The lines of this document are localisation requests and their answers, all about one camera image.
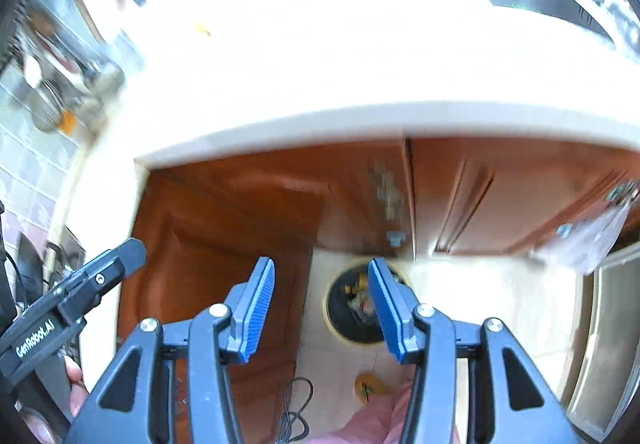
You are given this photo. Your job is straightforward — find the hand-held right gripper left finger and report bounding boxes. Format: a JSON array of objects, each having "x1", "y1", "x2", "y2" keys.
[{"x1": 65, "y1": 256, "x2": 277, "y2": 444}]

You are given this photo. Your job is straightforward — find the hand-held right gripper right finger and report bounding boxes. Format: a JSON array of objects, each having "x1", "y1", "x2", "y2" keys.
[{"x1": 366, "y1": 257, "x2": 587, "y2": 444}]

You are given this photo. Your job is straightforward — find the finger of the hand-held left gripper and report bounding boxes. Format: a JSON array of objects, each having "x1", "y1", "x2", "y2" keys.
[{"x1": 49, "y1": 238, "x2": 147, "y2": 321}]

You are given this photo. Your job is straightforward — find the yellow white wrapper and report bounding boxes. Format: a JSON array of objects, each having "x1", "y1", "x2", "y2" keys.
[{"x1": 342, "y1": 273, "x2": 375, "y2": 322}]

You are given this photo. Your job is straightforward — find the round black trash bin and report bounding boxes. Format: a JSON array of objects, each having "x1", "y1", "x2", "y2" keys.
[{"x1": 324, "y1": 261, "x2": 418, "y2": 346}]

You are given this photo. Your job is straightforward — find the person's left hand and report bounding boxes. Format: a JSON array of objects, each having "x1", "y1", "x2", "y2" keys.
[{"x1": 64, "y1": 357, "x2": 90, "y2": 418}]

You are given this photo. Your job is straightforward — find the yellow slipper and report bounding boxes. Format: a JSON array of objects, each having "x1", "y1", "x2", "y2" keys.
[{"x1": 354, "y1": 373, "x2": 390, "y2": 407}]

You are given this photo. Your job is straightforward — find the brown wooden cabinet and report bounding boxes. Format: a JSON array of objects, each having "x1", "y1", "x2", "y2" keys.
[{"x1": 117, "y1": 136, "x2": 640, "y2": 444}]

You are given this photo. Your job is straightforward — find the person's pink trousers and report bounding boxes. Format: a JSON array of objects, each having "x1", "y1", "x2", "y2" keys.
[{"x1": 307, "y1": 381, "x2": 463, "y2": 444}]

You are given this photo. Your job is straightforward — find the clear hanging plastic bag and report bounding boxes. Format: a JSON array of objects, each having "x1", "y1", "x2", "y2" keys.
[{"x1": 532, "y1": 201, "x2": 632, "y2": 275}]

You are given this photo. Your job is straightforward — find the grey metal door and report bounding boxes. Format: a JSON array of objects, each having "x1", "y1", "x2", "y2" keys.
[{"x1": 557, "y1": 241, "x2": 640, "y2": 440}]

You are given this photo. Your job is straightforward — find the thin black cable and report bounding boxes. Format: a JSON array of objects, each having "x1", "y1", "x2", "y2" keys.
[{"x1": 277, "y1": 376, "x2": 315, "y2": 442}]

